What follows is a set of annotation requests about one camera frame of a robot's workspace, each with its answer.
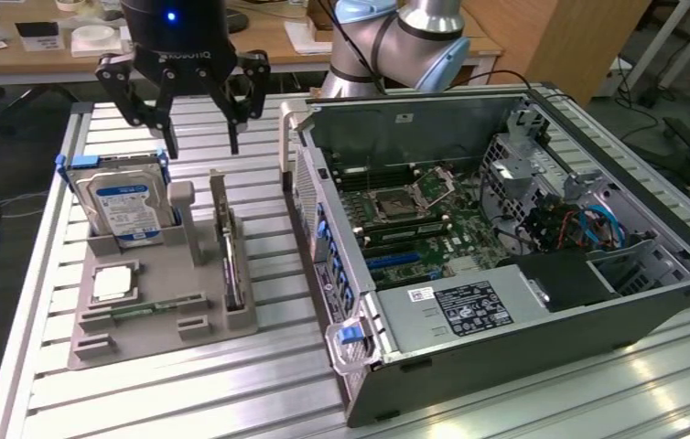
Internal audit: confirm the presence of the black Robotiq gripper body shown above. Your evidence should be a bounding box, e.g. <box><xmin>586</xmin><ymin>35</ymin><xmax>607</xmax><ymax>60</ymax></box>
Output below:
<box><xmin>120</xmin><ymin>0</ymin><xmax>239</xmax><ymax>91</ymax></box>

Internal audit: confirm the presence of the graphics card with black fan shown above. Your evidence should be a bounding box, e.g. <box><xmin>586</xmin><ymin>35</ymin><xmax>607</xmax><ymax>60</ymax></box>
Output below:
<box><xmin>208</xmin><ymin>168</ymin><xmax>250</xmax><ymax>313</ymax></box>

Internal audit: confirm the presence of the black round lamp base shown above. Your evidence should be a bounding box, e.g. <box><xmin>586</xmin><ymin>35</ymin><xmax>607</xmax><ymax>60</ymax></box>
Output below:
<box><xmin>226</xmin><ymin>7</ymin><xmax>251</xmax><ymax>35</ymax></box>

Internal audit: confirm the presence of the white box with round bowl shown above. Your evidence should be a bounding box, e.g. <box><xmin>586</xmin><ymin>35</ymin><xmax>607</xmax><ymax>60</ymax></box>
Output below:
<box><xmin>68</xmin><ymin>25</ymin><xmax>126</xmax><ymax>59</ymax></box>

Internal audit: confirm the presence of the white paper stack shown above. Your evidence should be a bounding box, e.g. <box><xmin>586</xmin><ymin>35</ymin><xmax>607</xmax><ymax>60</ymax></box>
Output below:
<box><xmin>285</xmin><ymin>20</ymin><xmax>337</xmax><ymax>57</ymax></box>

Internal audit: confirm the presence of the brown cardboard box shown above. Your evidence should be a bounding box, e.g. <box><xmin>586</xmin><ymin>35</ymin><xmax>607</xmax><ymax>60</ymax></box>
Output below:
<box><xmin>307</xmin><ymin>0</ymin><xmax>339</xmax><ymax>44</ymax></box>

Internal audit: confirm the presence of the black chair base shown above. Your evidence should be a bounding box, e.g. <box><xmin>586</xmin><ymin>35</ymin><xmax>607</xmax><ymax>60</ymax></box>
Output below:
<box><xmin>0</xmin><ymin>81</ymin><xmax>80</xmax><ymax>136</ymax></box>

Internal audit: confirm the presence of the black and white box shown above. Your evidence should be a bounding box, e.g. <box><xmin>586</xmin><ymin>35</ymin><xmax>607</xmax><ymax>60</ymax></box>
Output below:
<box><xmin>15</xmin><ymin>21</ymin><xmax>67</xmax><ymax>53</ymax></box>

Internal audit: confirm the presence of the hard disk with blue caddy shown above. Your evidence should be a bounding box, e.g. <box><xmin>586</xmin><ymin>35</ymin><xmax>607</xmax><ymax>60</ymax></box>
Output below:
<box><xmin>54</xmin><ymin>153</ymin><xmax>176</xmax><ymax>251</ymax></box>

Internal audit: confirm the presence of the CPU socket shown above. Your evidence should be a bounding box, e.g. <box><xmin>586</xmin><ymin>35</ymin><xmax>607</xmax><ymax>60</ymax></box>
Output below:
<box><xmin>367</xmin><ymin>187</ymin><xmax>421</xmax><ymax>226</ymax></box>

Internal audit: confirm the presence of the metal socket cover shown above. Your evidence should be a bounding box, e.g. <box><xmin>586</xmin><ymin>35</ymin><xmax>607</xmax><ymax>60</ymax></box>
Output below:
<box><xmin>410</xmin><ymin>164</ymin><xmax>459</xmax><ymax>217</ymax></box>

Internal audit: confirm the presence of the green RAM stick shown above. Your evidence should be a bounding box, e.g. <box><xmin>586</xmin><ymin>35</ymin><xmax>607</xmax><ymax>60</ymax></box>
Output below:
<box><xmin>361</xmin><ymin>220</ymin><xmax>451</xmax><ymax>241</ymax></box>
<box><xmin>110</xmin><ymin>299</ymin><xmax>184</xmax><ymax>319</ymax></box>

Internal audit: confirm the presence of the silver CPU chip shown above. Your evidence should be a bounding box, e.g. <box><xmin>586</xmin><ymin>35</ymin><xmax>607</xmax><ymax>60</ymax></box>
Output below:
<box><xmin>92</xmin><ymin>267</ymin><xmax>139</xmax><ymax>304</ymax></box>

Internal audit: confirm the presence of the blue expansion slot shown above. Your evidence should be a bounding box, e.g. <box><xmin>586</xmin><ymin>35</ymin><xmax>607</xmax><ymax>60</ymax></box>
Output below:
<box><xmin>367</xmin><ymin>249</ymin><xmax>421</xmax><ymax>272</ymax></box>

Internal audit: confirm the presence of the green motherboard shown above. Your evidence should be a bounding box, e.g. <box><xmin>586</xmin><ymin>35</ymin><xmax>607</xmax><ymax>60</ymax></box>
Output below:
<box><xmin>335</xmin><ymin>159</ymin><xmax>511</xmax><ymax>294</ymax></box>

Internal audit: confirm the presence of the perforated metal disk bay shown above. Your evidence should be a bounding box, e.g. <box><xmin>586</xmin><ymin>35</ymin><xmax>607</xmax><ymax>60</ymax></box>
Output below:
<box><xmin>482</xmin><ymin>132</ymin><xmax>573</xmax><ymax>230</ymax></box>

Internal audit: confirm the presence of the grey plastic parts rack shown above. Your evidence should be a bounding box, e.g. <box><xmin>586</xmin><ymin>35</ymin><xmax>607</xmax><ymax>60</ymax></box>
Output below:
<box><xmin>67</xmin><ymin>180</ymin><xmax>262</xmax><ymax>371</ymax></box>

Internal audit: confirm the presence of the wooden cabinet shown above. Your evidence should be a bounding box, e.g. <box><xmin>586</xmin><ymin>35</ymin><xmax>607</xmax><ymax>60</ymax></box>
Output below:
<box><xmin>459</xmin><ymin>0</ymin><xmax>654</xmax><ymax>107</ymax></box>

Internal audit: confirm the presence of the grey power supply with labels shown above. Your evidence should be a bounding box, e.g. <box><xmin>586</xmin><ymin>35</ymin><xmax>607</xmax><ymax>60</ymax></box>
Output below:
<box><xmin>374</xmin><ymin>262</ymin><xmax>551</xmax><ymax>356</ymax></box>

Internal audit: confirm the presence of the black plastic shroud box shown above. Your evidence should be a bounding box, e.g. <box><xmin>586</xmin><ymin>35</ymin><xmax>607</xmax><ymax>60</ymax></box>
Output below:
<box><xmin>499</xmin><ymin>250</ymin><xmax>625</xmax><ymax>315</ymax></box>

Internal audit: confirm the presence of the open dark grey PC case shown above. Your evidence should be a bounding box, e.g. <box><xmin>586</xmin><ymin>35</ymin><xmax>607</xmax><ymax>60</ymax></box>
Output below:
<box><xmin>277</xmin><ymin>81</ymin><xmax>690</xmax><ymax>429</ymax></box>

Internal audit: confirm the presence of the wooden desk with white frame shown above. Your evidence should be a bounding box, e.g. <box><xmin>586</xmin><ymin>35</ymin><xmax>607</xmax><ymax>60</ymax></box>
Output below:
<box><xmin>0</xmin><ymin>0</ymin><xmax>505</xmax><ymax>89</ymax></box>

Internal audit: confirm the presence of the white floor cable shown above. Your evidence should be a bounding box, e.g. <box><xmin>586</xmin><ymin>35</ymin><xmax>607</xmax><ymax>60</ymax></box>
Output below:
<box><xmin>0</xmin><ymin>189</ymin><xmax>48</xmax><ymax>219</ymax></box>

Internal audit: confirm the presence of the black cable behind case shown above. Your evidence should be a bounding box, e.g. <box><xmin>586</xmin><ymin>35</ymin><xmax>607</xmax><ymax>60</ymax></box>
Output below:
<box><xmin>457</xmin><ymin>68</ymin><xmax>585</xmax><ymax>107</ymax></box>

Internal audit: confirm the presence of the red wire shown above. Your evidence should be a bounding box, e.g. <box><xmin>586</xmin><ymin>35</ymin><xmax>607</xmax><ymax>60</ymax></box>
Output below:
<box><xmin>559</xmin><ymin>208</ymin><xmax>591</xmax><ymax>251</ymax></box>

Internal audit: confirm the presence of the blue data wire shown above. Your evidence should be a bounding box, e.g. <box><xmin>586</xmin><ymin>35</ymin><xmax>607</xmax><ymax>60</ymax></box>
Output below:
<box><xmin>582</xmin><ymin>205</ymin><xmax>629</xmax><ymax>251</ymax></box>

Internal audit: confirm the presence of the white desk frame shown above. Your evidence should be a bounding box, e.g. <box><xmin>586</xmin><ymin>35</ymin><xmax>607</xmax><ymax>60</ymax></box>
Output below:
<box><xmin>615</xmin><ymin>0</ymin><xmax>690</xmax><ymax>125</ymax></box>

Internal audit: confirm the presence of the grey metal bay bracket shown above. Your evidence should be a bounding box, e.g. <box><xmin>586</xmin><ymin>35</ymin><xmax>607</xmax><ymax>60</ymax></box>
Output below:
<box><xmin>585</xmin><ymin>230</ymin><xmax>690</xmax><ymax>299</ymax></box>

